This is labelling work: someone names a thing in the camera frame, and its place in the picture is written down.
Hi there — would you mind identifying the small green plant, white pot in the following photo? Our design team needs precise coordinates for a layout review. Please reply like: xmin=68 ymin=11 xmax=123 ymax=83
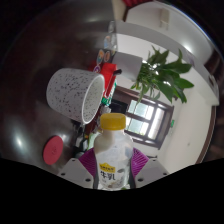
xmin=113 ymin=45 xmax=195 ymax=104

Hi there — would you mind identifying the flat round red coaster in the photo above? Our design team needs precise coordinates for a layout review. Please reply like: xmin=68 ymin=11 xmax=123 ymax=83
xmin=42 ymin=134 xmax=65 ymax=166

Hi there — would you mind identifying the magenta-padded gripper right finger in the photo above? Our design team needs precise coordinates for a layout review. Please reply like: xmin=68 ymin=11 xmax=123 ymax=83
xmin=128 ymin=148 xmax=170 ymax=189

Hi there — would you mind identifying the dark wooden glazed door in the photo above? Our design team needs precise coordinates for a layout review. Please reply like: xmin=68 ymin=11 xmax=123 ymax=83
xmin=113 ymin=85 xmax=176 ymax=150

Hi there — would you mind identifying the red box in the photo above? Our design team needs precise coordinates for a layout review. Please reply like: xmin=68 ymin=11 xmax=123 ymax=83
xmin=89 ymin=62 xmax=118 ymax=99

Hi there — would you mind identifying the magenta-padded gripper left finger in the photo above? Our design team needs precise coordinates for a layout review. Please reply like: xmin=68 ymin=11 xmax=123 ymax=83
xmin=57 ymin=148 xmax=100 ymax=189

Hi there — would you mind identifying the white wall radiator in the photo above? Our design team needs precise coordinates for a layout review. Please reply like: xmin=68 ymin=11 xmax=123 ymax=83
xmin=159 ymin=8 xmax=171 ymax=30

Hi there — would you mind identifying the black chair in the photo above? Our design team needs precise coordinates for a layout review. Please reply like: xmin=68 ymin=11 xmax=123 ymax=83
xmin=108 ymin=99 xmax=130 ymax=118

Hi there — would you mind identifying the white speckled cup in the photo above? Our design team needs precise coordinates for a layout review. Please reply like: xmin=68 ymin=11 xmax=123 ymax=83
xmin=45 ymin=67 xmax=106 ymax=125

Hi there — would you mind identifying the yellow-capped clear drink bottle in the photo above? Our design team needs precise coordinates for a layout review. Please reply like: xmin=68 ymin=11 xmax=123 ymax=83
xmin=93 ymin=112 xmax=135 ymax=191

